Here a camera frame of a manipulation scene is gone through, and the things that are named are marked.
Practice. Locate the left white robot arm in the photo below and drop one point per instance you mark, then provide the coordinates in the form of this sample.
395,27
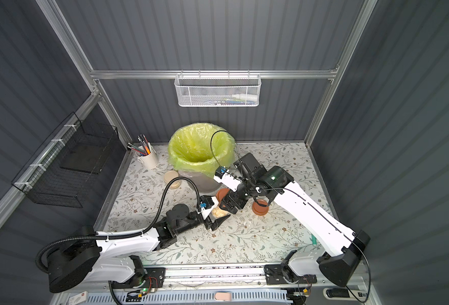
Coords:
112,257

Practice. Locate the white pen cup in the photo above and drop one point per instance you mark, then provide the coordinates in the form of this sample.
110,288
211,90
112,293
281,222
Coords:
150,161

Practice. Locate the grey bin with green bag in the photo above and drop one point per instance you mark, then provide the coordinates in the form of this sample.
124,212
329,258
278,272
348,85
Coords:
197,150

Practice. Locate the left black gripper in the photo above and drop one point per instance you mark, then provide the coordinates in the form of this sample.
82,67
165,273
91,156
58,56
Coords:
208,214

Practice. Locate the oatmeal jar with beige lid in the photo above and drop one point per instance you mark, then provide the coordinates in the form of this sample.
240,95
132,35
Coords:
169,176

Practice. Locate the white wire wall basket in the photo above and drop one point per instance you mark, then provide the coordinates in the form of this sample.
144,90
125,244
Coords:
216,92

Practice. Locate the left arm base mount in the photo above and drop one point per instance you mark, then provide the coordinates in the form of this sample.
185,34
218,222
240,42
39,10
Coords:
151,278

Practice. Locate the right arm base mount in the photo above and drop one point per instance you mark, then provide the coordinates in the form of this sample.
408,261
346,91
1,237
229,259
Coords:
277,274

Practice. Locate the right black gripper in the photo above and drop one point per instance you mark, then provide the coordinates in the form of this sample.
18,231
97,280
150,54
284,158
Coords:
236,199

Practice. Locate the black wire side basket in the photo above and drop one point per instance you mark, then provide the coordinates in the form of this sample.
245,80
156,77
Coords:
63,174

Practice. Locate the pens in cup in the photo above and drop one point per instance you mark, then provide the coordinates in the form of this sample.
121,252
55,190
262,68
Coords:
142,148

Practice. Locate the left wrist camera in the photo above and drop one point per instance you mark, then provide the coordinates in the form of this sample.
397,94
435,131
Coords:
207,205

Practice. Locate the white tube in basket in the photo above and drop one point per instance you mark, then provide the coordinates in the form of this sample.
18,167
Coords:
246,97

